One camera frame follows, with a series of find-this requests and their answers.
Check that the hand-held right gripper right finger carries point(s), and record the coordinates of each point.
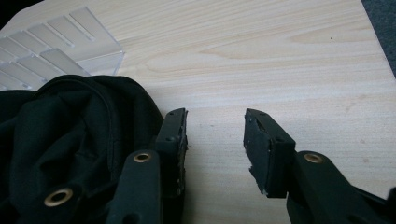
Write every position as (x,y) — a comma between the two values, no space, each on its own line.
(267,155)

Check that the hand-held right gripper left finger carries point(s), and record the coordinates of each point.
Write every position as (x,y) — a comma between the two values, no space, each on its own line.
(174,140)

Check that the black cloth garment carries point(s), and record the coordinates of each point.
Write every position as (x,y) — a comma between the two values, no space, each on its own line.
(68,137)

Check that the clear acrylic slotted rack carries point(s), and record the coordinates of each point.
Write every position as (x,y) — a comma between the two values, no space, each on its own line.
(46,53)

